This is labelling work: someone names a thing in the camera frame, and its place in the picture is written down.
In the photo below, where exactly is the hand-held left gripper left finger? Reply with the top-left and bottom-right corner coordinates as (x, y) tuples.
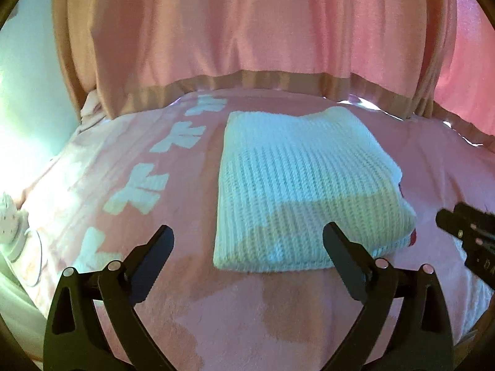
(43, 224), (179, 371)

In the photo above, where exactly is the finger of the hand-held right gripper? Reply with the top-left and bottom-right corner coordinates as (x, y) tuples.
(436, 202), (495, 241)

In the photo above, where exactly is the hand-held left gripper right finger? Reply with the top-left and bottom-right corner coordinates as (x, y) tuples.
(321, 222), (455, 371)

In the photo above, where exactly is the white waffle towel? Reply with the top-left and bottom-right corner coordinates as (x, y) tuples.
(212, 106), (419, 273)

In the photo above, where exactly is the white knit cloth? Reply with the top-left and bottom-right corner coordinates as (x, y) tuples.
(450, 236), (493, 319)

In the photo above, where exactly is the pink printed blanket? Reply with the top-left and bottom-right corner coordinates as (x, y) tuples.
(21, 87), (495, 371)

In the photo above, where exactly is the pale crumpled cloth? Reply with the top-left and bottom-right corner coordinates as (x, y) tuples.
(80, 90), (106, 120)

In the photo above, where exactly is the pink curtain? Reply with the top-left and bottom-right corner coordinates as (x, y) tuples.
(52, 0), (495, 147)

